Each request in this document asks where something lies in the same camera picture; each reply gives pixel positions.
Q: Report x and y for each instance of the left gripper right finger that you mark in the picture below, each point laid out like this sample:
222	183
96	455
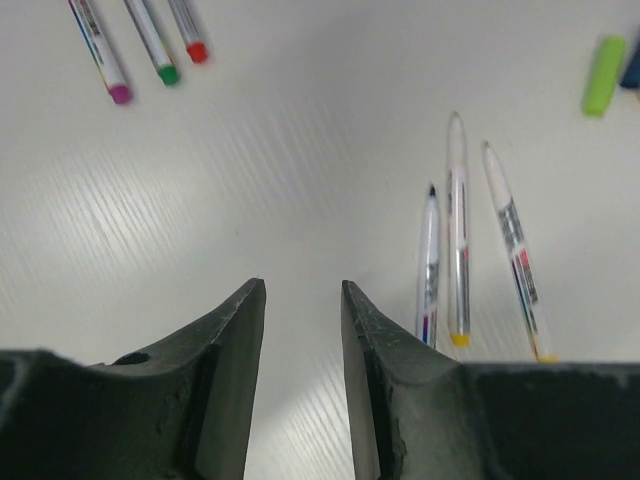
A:
415	413

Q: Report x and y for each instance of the green pen cap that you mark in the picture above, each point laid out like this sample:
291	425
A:
603	75

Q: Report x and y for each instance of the yellow pen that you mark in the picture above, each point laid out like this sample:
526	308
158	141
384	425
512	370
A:
518	255

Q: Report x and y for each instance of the orange pen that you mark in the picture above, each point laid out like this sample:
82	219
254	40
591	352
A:
458	237

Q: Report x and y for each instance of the dark blue pen cap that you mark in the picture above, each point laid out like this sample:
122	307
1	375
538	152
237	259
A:
630	78

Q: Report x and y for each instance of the red pen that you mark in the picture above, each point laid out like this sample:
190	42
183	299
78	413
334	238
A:
189	31

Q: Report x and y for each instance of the dark blue pen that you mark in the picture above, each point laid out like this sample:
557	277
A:
428	275

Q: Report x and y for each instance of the green capped pen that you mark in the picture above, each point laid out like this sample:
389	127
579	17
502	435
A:
153	41

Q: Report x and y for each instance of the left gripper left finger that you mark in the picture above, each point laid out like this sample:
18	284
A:
180	408

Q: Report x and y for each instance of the purple pen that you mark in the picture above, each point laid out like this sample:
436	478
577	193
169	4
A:
108	67

